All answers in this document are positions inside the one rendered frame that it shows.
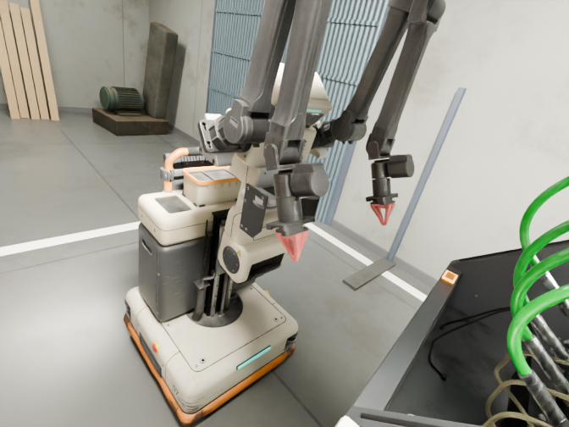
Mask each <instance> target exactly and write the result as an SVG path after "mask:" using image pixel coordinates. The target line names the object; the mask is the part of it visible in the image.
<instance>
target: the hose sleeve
mask: <svg viewBox="0 0 569 427"><path fill-rule="evenodd" d="M539 279H540V280H541V282H542V283H543V284H544V286H545V288H546V289H547V290H548V291H552V290H554V289H556V288H558V287H559V285H558V284H557V283H556V281H555V280H554V278H553V277H552V275H551V274H550V272H549V271H548V272H547V273H545V274H543V275H542V276H541V277H539ZM557 304H558V305H559V307H560V308H568V307H569V300H566V301H564V302H560V303H557Z"/></svg>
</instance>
